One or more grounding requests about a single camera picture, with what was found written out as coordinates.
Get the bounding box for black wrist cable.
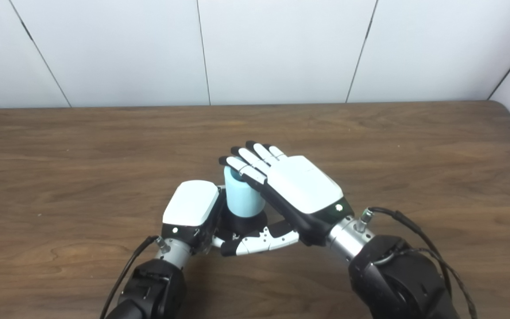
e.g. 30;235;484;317
100;236;165;319
360;207;478;319

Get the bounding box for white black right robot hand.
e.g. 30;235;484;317
218;140;355;257

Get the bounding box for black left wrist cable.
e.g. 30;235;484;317
100;236;165;319

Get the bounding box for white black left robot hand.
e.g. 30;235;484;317
161;179;238;254

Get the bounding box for light blue cylinder cup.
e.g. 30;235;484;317
224;166;266;218

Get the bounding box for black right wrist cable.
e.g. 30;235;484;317
360;207;478;319

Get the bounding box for black flared nozzle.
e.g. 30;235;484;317
217;208;269;242

